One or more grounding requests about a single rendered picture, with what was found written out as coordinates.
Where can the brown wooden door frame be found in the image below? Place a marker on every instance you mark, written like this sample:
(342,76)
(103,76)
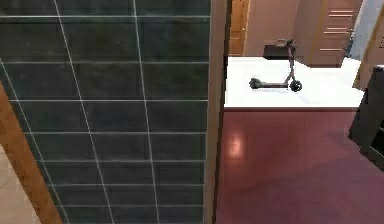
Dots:
(23,160)

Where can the orange wooden room door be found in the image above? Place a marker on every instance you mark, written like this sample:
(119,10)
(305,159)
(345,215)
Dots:
(237,26)

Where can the black low box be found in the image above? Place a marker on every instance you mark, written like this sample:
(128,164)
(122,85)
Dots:
(276,51)

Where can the dark grey kick scooter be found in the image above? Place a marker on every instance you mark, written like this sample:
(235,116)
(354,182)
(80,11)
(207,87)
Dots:
(290,71)

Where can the brown panelled room door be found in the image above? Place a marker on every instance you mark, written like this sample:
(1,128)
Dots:
(335,31)

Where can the black shelf unit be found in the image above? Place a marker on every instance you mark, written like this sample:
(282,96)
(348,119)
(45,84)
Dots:
(370,113)

